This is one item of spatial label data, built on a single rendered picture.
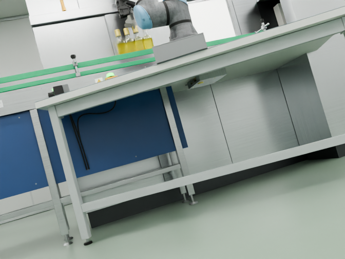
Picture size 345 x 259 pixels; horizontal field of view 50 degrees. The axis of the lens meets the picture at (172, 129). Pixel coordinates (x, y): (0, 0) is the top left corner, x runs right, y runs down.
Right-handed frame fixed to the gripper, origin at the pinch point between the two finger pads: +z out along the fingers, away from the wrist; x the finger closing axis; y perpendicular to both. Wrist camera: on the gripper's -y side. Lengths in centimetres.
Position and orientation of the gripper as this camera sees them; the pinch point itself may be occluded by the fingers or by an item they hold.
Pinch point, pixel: (134, 28)
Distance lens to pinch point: 246.9
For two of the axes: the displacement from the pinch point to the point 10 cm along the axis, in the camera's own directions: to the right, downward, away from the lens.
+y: -9.4, 2.5, -2.4
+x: 2.2, -1.2, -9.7
